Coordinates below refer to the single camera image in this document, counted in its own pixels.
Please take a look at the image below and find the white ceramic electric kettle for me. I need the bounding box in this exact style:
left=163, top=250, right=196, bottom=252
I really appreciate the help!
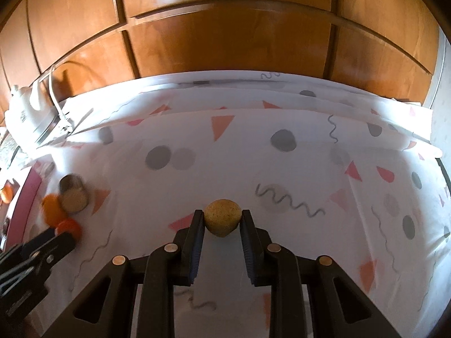
left=5, top=84, right=67, bottom=145

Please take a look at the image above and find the small yellowish round fruit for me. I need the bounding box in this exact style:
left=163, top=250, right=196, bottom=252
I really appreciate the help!
left=204, top=199, right=243, bottom=238

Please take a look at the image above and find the white patterned tablecloth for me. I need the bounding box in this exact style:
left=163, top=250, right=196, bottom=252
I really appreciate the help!
left=0, top=71, right=451, bottom=338

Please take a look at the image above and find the orange carrot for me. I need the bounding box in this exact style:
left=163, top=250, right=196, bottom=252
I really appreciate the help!
left=41, top=194, right=83, bottom=237

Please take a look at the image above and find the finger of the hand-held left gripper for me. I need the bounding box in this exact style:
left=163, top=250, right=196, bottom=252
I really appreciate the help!
left=22, top=229, right=60, bottom=254
left=30, top=234, right=77, bottom=272

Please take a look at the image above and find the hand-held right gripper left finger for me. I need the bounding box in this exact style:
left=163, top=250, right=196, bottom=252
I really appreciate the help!
left=42, top=209, right=205, bottom=338

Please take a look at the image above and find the white power cable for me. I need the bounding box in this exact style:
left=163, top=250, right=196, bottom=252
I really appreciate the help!
left=37, top=61, right=69, bottom=124

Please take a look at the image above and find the patterned tissue box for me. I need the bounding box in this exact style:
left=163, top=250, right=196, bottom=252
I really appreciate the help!
left=0, top=130, right=22, bottom=170

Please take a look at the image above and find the brown wooden wardrobe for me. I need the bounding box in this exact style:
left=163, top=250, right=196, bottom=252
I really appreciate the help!
left=0, top=0, right=441, bottom=113

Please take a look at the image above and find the pink rimmed tray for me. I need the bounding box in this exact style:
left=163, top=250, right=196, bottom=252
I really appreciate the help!
left=0, top=164, right=46, bottom=254

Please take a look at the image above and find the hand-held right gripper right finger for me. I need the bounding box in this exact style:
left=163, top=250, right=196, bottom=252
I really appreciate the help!
left=240, top=209, right=402, bottom=338

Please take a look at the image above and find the dark purple cylindrical piece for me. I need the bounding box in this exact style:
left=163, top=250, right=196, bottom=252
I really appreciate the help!
left=58, top=174, right=90, bottom=215

